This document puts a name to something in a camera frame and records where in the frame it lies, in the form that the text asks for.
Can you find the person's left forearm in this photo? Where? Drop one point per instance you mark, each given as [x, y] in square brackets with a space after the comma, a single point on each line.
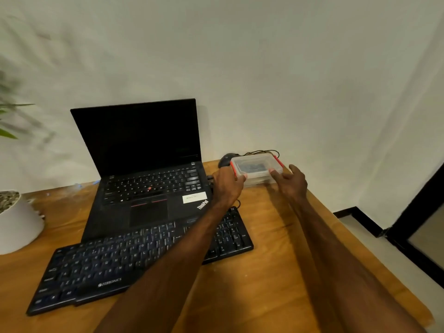
[163, 273]

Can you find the person's right hand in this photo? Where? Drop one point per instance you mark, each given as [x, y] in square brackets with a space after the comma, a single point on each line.
[292, 185]

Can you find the white plant pot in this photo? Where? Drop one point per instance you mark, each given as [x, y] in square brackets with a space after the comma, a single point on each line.
[17, 223]

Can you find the person's left hand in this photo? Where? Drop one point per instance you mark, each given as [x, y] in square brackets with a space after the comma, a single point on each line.
[227, 187]

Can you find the dark item in box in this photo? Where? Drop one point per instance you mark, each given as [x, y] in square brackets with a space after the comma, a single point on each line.
[252, 167]

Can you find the black keyboard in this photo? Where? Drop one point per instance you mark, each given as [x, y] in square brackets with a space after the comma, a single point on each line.
[104, 267]

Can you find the person's left thumb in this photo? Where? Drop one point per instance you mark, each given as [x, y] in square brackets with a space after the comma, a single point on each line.
[240, 176]

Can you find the black laptop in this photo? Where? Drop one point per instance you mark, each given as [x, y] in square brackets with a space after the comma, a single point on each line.
[145, 169]

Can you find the green plant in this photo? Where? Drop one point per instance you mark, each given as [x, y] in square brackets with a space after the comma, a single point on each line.
[8, 110]

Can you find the black door frame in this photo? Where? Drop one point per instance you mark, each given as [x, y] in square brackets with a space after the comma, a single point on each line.
[412, 218]

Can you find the black computer mouse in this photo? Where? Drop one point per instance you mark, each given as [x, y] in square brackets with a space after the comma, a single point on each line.
[227, 160]

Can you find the clear plastic box red clips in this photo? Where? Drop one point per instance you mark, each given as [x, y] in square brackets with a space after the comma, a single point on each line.
[256, 170]

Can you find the person's right thumb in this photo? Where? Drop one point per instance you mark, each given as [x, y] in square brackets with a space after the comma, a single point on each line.
[276, 175]

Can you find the person's right forearm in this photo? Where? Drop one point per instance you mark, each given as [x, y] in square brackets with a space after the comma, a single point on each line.
[343, 273]

